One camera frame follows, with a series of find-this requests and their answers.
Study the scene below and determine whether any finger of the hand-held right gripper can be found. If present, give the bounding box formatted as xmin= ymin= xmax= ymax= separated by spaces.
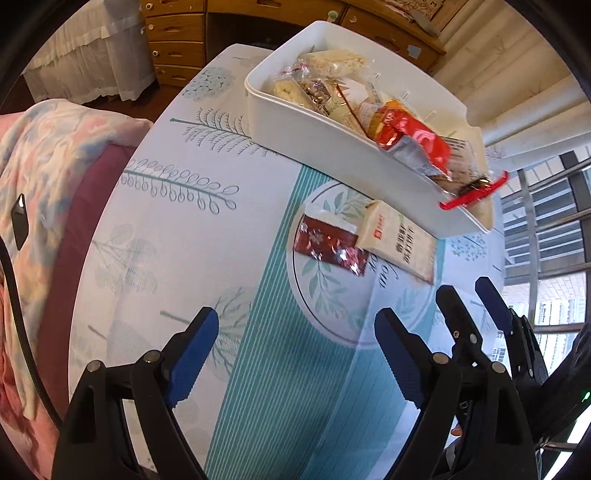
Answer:
xmin=475 ymin=277 xmax=550 ymax=384
xmin=436 ymin=285 xmax=483 ymax=365

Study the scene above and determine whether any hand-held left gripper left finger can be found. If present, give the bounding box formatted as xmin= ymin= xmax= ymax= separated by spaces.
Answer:
xmin=51 ymin=307 xmax=220 ymax=480

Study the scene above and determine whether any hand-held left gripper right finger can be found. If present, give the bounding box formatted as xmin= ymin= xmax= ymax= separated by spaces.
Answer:
xmin=374 ymin=308 xmax=541 ymax=480

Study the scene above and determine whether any cream snack packet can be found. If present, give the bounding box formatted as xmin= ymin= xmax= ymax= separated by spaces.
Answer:
xmin=355 ymin=200 xmax=437 ymax=284

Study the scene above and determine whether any red candy packet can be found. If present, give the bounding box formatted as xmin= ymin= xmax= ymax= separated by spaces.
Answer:
xmin=438 ymin=170 xmax=509 ymax=212

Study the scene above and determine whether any dark red snack packet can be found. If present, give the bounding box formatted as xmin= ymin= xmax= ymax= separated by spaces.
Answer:
xmin=293 ymin=213 xmax=370 ymax=277

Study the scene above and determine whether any red biscuit packet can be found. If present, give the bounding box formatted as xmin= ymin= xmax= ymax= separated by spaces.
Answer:
xmin=369 ymin=99 xmax=452 ymax=178

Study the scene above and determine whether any white plastic basket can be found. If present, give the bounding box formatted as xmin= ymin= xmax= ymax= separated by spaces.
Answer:
xmin=244 ymin=19 xmax=496 ymax=240

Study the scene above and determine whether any red white cookie packet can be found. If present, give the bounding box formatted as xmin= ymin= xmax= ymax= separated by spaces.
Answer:
xmin=281 ymin=65 xmax=356 ymax=121

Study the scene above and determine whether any clear bag of pale cookies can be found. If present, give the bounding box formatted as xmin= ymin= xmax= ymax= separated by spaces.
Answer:
xmin=272 ymin=78 xmax=301 ymax=104

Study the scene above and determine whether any mountain print bread packet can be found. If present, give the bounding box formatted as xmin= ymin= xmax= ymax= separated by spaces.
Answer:
xmin=298 ymin=48 xmax=370 ymax=77

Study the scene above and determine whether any window with metal guard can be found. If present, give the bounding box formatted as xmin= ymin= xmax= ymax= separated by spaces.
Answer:
xmin=499 ymin=152 xmax=591 ymax=333

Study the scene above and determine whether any mauve bed sheet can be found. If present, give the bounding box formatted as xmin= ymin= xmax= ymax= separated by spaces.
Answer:
xmin=34 ymin=143 xmax=139 ymax=416

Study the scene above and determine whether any pink blanket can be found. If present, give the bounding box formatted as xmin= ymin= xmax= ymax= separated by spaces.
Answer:
xmin=0 ymin=277 xmax=61 ymax=462

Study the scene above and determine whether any black phone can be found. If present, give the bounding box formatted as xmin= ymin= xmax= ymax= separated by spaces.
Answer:
xmin=10 ymin=194 xmax=29 ymax=251

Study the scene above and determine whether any cream curtain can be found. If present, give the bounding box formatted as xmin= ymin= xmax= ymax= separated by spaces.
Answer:
xmin=434 ymin=0 xmax=591 ymax=158

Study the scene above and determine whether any floral pastel blanket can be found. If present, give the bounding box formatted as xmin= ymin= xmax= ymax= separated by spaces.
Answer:
xmin=0 ymin=99 xmax=155 ymax=462

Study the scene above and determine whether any grey oval pad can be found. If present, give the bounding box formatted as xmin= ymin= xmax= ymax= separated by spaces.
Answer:
xmin=409 ymin=7 xmax=441 ymax=35

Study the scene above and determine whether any white lace cover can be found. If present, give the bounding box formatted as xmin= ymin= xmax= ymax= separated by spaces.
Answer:
xmin=21 ymin=0 xmax=158 ymax=104

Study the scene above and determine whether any wooden desk with drawers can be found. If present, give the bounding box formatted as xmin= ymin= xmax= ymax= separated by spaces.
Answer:
xmin=139 ymin=0 xmax=448 ymax=88

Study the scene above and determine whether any black cable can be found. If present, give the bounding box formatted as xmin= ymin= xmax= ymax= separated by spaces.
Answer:
xmin=0 ymin=237 xmax=63 ymax=428

